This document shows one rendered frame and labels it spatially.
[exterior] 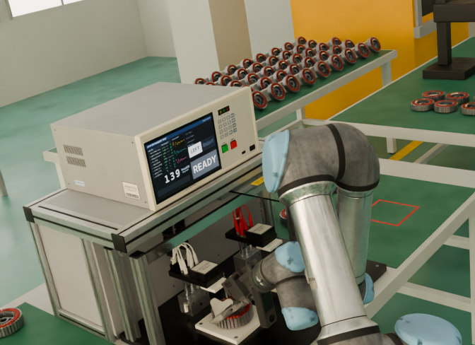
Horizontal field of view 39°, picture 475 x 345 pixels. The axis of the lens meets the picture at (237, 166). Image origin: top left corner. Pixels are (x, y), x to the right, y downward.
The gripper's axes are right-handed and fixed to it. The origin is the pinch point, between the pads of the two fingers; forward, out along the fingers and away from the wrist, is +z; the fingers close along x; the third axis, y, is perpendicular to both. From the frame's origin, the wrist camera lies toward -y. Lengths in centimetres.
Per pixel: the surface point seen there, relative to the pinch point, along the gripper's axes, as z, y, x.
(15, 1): 472, 432, -343
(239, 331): -3.6, -5.6, 4.0
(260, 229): -2.6, 13.1, -24.0
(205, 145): -16.9, 39.8, -13.4
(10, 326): 45, 34, 34
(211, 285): -2.3, 8.2, 1.7
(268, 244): -2.5, 8.0, -23.1
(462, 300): 27, -56, -115
